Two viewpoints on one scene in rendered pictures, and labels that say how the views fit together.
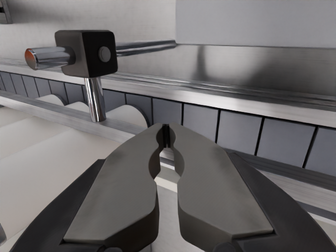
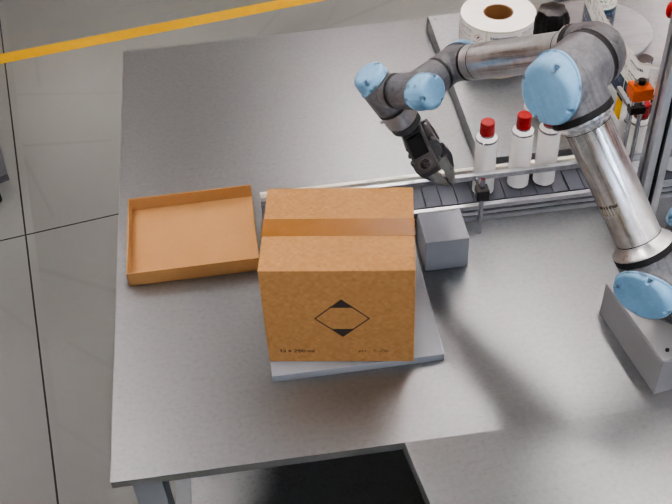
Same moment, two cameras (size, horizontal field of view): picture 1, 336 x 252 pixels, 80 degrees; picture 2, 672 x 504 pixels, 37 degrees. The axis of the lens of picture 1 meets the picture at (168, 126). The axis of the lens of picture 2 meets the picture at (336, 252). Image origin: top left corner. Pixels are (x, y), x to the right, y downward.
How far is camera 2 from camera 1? 2.23 m
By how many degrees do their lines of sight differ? 28
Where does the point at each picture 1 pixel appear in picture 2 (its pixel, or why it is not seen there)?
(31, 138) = (512, 159)
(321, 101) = not seen: hidden behind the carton
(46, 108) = (503, 173)
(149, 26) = (494, 236)
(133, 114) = not seen: hidden behind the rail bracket
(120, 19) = (514, 236)
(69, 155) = (478, 162)
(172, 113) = (461, 199)
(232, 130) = (434, 201)
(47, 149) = (484, 160)
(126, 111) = not seen: hidden behind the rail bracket
